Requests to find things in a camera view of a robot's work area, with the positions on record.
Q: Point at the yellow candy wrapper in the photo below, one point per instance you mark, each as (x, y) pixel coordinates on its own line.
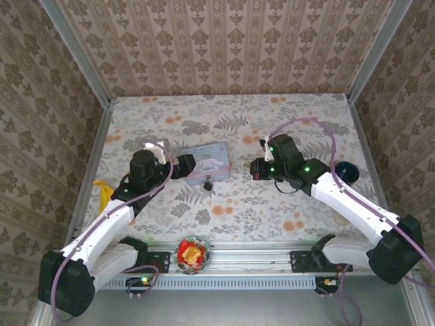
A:
(192, 254)

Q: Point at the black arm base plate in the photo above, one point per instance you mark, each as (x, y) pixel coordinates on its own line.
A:
(302, 261)
(159, 259)

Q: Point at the aluminium mounting rail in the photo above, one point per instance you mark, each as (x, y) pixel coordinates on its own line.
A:
(244, 258)

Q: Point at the red candy wrapper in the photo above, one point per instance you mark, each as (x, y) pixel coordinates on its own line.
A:
(183, 245)

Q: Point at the patterned bowl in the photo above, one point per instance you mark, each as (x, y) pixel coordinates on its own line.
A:
(179, 268)

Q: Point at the dark blue cup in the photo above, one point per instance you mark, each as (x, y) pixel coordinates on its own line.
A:
(348, 171)

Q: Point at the small black controller board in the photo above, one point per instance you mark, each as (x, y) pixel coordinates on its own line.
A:
(326, 283)
(139, 282)

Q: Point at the floral patterned tablecloth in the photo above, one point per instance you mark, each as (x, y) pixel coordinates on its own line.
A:
(238, 210)

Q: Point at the aluminium frame post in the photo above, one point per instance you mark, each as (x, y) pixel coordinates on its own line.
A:
(78, 57)
(377, 47)

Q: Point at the aluminium side rail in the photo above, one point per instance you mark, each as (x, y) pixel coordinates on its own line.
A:
(363, 136)
(89, 169)

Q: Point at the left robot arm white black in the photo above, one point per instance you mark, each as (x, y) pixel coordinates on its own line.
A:
(85, 244)

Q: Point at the yellow banana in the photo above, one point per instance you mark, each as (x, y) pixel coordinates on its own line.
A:
(104, 197)

